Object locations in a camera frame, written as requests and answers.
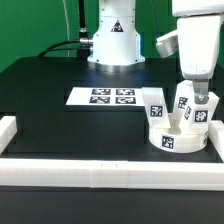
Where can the white left fence wall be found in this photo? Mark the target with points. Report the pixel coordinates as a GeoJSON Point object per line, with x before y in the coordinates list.
{"type": "Point", "coordinates": [8, 129]}

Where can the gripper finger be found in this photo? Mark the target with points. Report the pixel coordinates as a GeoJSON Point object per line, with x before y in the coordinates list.
{"type": "Point", "coordinates": [201, 94]}

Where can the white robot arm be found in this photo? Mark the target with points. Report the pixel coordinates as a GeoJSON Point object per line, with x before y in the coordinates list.
{"type": "Point", "coordinates": [117, 45]}

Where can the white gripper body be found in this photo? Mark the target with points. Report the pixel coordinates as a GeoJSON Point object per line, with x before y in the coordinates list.
{"type": "Point", "coordinates": [197, 39]}

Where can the black cable connector block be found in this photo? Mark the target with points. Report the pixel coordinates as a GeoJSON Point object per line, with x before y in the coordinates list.
{"type": "Point", "coordinates": [83, 53]}

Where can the white marker sheet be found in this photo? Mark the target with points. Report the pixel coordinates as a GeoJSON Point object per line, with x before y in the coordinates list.
{"type": "Point", "coordinates": [99, 96]}

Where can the white front fence wall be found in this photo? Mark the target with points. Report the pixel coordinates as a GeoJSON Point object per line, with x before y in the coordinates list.
{"type": "Point", "coordinates": [112, 174]}

